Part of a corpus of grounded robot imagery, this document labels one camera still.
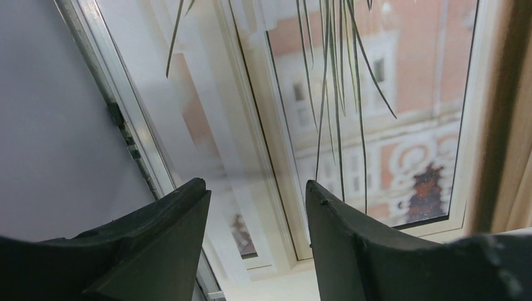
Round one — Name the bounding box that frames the aluminium rail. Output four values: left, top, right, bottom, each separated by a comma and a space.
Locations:
56, 1, 225, 300

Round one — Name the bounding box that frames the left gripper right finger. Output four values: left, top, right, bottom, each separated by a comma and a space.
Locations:
306, 180, 531, 300

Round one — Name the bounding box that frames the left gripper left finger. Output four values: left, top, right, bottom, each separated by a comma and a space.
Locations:
1, 178, 211, 300

